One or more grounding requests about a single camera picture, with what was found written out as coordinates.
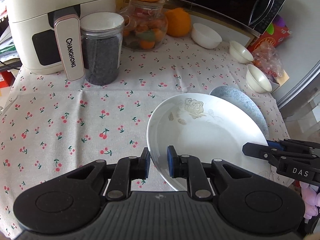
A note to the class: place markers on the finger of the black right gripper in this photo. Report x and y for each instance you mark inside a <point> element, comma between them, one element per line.
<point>292,145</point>
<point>262,153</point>

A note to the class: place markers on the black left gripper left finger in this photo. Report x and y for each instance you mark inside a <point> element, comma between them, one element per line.
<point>124,172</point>

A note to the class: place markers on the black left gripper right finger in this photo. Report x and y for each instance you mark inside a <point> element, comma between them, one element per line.
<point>191,169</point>

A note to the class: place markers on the white rose pattern plate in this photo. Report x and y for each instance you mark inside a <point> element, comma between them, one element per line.
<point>206,127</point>

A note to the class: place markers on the blue patterned plate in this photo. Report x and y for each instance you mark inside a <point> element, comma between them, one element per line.
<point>243,102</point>

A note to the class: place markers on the small cream bowl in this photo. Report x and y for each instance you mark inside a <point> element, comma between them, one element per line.
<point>257,80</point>
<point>240,53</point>

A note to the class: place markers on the large white bowl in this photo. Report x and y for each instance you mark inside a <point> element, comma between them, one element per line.
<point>205,36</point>

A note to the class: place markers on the white blue cardboard box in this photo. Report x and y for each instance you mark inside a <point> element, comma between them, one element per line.
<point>278,81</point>

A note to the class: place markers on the cherry print tablecloth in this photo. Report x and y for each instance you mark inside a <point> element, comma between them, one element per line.
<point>50,125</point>

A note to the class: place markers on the plastic bag of fruit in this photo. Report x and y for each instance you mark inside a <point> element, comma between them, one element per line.
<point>267,59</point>

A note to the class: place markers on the red gift box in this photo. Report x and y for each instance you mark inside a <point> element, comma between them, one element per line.
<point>274,35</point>

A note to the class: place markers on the clear jar dark contents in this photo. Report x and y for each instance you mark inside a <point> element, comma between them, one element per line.
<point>101,37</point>

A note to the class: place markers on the large orange on table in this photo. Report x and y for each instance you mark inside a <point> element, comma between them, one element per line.
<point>179,22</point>

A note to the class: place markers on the glass jar with tangerines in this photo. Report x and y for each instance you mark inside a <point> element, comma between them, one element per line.
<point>145,25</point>

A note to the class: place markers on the white air fryer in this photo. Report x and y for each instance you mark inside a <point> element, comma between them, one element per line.
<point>46,33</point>

